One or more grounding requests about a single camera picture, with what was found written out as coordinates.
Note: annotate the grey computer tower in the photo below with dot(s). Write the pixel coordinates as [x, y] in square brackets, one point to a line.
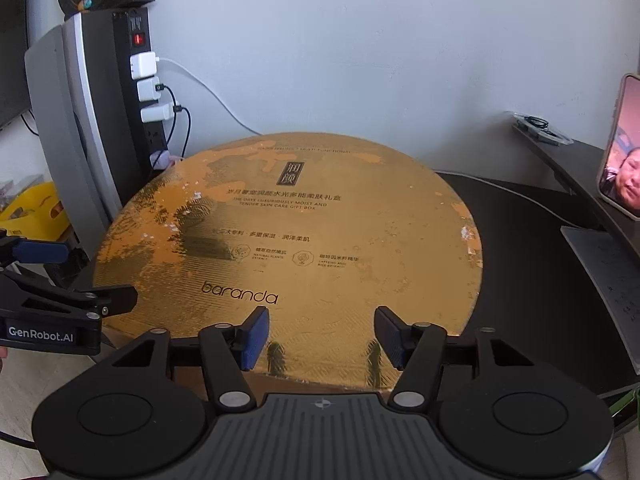
[55, 110]

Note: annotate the black power strip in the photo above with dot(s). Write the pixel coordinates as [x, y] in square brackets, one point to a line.
[125, 20]

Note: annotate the white charger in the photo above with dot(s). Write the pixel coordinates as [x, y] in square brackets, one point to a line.
[143, 66]
[149, 89]
[156, 112]

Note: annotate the smartphone with lit screen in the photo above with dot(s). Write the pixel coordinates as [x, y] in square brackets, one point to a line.
[625, 160]

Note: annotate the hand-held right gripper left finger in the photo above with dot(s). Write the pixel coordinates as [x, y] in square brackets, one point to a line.
[255, 337]

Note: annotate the white pink plug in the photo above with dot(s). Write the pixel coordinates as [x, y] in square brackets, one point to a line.
[162, 158]

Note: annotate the dark raised desk shelf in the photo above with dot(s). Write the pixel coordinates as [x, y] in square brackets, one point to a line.
[575, 160]

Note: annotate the yellow plastic basket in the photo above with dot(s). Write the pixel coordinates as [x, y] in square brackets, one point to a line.
[40, 210]

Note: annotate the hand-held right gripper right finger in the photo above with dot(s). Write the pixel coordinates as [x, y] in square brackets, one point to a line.
[392, 337]

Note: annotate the round gold box lid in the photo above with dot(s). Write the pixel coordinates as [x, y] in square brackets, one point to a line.
[325, 220]

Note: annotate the dark desktop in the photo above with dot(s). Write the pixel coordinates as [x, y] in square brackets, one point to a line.
[525, 270]

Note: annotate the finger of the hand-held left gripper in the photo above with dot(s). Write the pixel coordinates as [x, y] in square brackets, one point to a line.
[42, 251]
[117, 297]

